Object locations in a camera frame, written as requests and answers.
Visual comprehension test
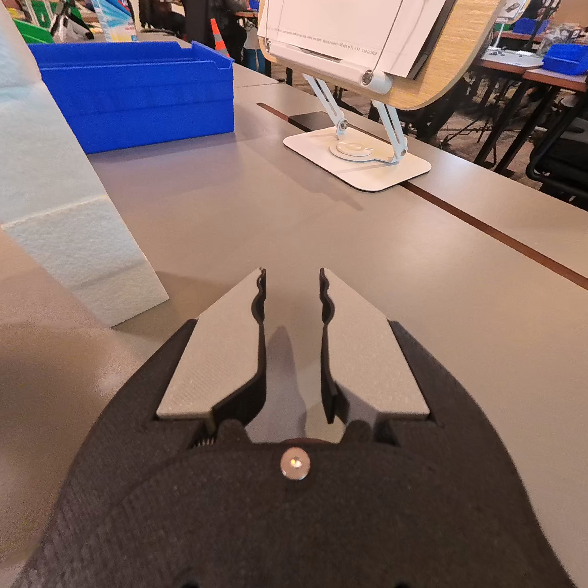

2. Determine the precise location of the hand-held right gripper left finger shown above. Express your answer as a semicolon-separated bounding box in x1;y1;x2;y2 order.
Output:
155;268;269;428

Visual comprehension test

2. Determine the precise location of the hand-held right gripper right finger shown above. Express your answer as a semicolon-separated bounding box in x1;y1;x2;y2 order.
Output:
319;268;432;425

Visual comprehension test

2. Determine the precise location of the white foam cube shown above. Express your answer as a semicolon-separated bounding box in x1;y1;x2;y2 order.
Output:
0;0;43;89
1;194;170;328
0;80;113;227

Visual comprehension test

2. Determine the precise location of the white document stand with sheet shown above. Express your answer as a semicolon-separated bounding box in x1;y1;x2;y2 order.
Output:
257;0;503;191

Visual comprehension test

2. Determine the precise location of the black rectangular desk panel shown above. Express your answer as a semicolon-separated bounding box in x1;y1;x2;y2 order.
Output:
288;111;332;132

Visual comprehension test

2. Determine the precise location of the blue plastic bin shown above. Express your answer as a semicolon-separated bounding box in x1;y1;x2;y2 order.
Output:
28;40;236;154

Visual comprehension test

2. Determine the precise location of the black mesh office chair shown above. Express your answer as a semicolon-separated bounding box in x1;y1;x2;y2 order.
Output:
526;117;588;199

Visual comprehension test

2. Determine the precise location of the orange traffic cone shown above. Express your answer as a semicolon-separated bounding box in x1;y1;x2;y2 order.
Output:
209;18;231;59

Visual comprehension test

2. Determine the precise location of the printed instruction sheet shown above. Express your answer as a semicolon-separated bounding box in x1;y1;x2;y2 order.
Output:
257;0;448;79

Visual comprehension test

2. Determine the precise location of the blue and white carton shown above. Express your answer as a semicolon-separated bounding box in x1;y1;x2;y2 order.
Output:
91;0;138;43

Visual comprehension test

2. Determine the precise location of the small blue bin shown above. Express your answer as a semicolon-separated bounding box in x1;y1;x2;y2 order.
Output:
542;43;588;75

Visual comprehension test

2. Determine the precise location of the green plastic bin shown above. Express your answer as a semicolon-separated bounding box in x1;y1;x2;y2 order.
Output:
13;18;56;45

